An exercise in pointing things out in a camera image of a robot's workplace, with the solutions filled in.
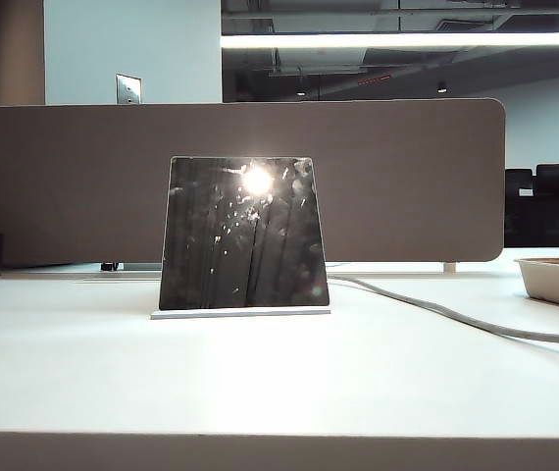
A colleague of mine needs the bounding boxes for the brown desk divider panel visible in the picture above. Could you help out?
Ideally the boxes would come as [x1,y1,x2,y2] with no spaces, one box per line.
[0,97,507,269]

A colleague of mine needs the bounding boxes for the long ceiling strip light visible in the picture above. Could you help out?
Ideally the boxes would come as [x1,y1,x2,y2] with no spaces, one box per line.
[220,31,559,49]

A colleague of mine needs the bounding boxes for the narrow black office chair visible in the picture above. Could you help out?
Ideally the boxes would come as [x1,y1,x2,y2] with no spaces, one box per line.
[504,168,536,249]

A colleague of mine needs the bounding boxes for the beige paper pulp tray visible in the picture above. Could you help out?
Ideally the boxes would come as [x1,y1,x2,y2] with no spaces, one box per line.
[513,256,559,312]

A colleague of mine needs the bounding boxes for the grey cable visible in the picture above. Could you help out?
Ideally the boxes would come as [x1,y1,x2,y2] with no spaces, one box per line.
[327,273,559,345]

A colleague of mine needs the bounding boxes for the metal wall switch plate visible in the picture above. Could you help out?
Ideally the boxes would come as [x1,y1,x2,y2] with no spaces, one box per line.
[115,73,144,106]

